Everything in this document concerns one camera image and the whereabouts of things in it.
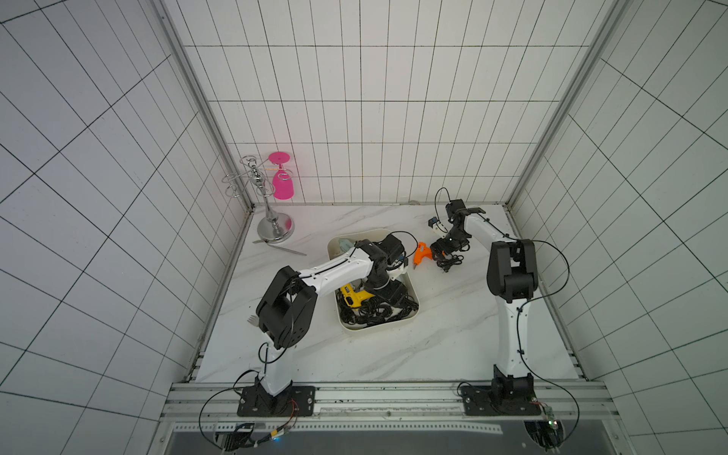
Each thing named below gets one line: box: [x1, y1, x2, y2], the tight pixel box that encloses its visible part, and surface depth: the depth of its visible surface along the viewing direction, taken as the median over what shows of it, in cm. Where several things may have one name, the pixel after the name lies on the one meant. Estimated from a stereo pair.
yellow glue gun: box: [340, 282, 377, 309], surface depth 87 cm
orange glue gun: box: [413, 241, 434, 271], surface depth 105 cm
